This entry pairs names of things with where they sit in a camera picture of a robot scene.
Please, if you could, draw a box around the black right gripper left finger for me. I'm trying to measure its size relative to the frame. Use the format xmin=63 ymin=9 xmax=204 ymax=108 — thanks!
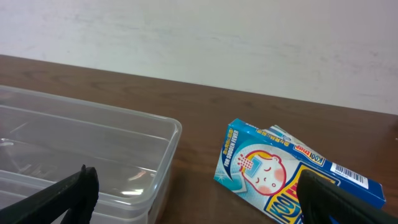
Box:
xmin=1 ymin=166 xmax=99 ymax=224

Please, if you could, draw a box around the blue KoolFever box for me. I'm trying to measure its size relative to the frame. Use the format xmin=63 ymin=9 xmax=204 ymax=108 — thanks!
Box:
xmin=214 ymin=119 xmax=386 ymax=223

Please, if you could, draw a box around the clear plastic container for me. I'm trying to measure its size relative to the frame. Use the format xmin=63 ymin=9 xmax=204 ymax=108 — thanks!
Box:
xmin=1 ymin=86 xmax=182 ymax=223

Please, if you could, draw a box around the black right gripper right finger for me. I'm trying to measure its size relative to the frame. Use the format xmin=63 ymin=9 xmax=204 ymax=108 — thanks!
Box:
xmin=297 ymin=170 xmax=397 ymax=224

